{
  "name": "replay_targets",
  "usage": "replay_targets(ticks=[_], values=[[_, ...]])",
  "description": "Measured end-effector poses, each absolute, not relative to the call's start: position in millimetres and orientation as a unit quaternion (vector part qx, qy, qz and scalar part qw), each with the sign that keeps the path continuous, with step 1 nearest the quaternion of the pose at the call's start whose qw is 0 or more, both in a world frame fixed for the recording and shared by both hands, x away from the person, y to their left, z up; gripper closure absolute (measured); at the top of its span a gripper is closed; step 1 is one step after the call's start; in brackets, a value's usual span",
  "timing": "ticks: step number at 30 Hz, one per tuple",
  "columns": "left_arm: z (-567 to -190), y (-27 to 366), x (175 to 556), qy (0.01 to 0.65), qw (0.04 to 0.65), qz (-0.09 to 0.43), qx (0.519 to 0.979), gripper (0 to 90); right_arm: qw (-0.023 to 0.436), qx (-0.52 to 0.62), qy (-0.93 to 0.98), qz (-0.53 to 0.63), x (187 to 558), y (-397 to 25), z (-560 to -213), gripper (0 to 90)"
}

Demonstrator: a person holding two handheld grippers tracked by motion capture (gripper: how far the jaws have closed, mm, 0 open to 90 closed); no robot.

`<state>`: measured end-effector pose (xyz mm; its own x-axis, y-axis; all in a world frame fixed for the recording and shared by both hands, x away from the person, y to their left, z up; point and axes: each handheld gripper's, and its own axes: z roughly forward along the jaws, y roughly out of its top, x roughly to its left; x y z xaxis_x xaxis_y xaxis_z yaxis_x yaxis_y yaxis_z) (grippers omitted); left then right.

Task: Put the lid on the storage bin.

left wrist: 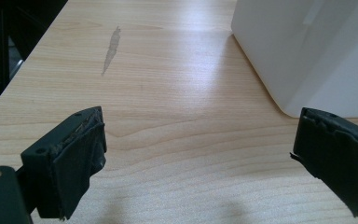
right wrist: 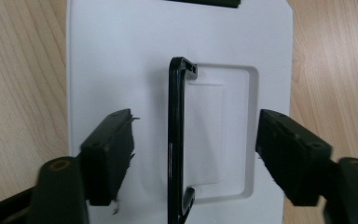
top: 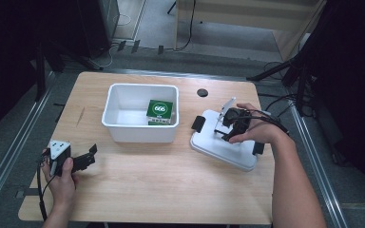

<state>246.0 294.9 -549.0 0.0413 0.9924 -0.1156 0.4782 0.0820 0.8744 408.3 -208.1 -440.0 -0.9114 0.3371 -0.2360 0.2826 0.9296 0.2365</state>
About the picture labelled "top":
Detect white bin lid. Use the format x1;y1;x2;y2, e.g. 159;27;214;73
189;108;260;173

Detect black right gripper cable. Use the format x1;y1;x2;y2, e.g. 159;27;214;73
233;108;290;134

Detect light wooden cabinet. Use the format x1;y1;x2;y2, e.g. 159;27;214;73
174;0;328;62

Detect metal floor rail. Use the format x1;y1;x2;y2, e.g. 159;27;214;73
0;71;56;218
288;104;350;228

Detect white floor cable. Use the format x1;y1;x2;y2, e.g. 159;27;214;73
91;12;132;69

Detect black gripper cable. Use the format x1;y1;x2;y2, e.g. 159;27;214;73
233;108;290;134
36;149;57;222

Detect person's left hand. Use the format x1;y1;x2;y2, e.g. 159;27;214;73
42;157;81;207

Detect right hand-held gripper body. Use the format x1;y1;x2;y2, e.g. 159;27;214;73
214;97;253;143

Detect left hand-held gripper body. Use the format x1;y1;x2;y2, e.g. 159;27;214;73
48;139;73;177

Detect white plastic bin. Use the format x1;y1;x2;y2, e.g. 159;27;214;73
101;83;181;144

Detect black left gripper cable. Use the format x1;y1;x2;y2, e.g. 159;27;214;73
36;149;57;222

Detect black hanging cable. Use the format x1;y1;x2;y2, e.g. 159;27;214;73
172;0;198;52

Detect dark cabinet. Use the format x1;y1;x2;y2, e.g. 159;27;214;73
75;0;121;60

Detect black floor cables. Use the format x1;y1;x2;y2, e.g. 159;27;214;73
257;60;302;119

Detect green box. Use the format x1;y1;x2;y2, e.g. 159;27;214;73
145;99;175;126

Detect black tripod stand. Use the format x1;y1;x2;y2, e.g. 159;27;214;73
246;53;319;117

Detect person's right hand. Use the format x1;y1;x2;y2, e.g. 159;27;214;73
228;102;288;145

